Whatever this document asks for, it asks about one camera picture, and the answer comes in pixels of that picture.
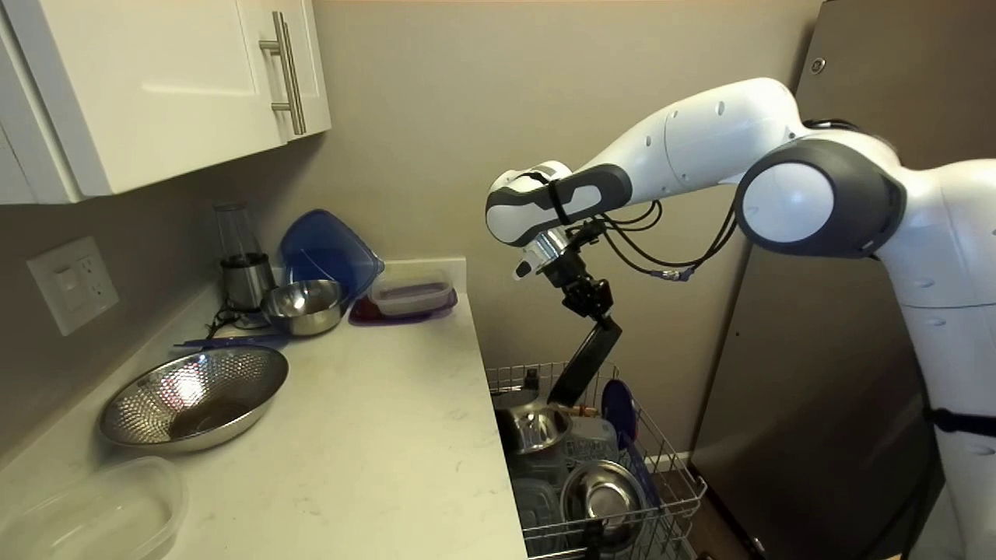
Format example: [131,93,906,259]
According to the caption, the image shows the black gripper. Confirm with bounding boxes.
[512,225,612,321]

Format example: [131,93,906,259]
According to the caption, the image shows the black lunch box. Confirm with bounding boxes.
[548,316,621,406]

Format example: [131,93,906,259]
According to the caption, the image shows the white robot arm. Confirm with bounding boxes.
[484,78,906,321]

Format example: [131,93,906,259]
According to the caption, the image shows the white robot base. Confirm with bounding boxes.
[817,128,996,560]

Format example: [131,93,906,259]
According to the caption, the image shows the upper steel bowl in rack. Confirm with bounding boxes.
[512,401,568,455]

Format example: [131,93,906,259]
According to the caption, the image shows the steel bowl in rack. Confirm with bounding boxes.
[560,461,647,539]
[512,401,568,455]

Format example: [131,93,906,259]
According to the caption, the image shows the lower steel bowl in rack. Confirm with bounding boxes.
[560,461,647,539]

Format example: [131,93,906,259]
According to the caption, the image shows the blue container on counter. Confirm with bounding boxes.
[280,209,385,306]

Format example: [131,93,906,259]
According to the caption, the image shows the small steel bowl on counter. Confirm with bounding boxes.
[263,281,342,339]

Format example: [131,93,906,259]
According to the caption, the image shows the steel colander bowl on counter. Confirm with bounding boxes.
[95,345,290,455]

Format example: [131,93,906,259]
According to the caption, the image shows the clear container front counter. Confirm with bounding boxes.
[0,458,186,560]

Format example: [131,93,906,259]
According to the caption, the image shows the white upper cabinet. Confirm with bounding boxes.
[0,0,329,205]

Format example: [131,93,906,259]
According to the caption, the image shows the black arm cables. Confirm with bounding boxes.
[590,197,744,285]

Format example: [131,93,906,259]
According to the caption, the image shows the white wire dishwasher rack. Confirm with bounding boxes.
[487,364,705,560]

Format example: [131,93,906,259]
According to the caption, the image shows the white wall outlet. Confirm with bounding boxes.
[28,235,117,335]

